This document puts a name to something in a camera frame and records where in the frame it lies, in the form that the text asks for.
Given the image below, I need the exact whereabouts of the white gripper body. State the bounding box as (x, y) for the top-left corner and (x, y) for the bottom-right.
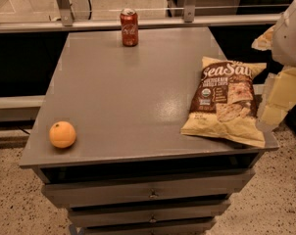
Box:
(271, 0), (296, 67)

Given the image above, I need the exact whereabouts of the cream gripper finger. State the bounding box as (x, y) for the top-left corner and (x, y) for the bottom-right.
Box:
(251, 26), (274, 51)
(256, 66), (296, 131)

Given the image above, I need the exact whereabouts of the red coke can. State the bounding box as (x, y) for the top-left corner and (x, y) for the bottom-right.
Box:
(120, 8), (138, 47)

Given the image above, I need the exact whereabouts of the sea salt chips bag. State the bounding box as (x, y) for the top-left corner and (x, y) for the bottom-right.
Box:
(180, 57), (267, 148)

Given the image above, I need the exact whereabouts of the bottom grey drawer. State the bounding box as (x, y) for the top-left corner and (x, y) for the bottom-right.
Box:
(84, 218), (216, 235)

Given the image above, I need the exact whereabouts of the grey drawer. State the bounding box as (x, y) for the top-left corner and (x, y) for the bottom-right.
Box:
(84, 218), (216, 235)
(42, 168), (255, 208)
(69, 200), (230, 227)

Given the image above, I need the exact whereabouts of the grey drawer cabinet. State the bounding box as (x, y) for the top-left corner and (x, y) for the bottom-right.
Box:
(19, 26), (280, 235)

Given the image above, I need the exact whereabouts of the orange fruit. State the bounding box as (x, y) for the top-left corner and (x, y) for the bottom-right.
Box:
(49, 121), (76, 149)

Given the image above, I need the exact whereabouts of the top grey drawer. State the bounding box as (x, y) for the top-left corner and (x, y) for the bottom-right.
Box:
(42, 168), (255, 208)

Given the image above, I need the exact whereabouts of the middle grey drawer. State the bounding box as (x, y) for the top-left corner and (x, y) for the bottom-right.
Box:
(69, 200), (230, 227)

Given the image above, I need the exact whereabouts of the metal railing frame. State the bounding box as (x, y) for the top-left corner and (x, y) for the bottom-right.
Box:
(0, 0), (296, 34)

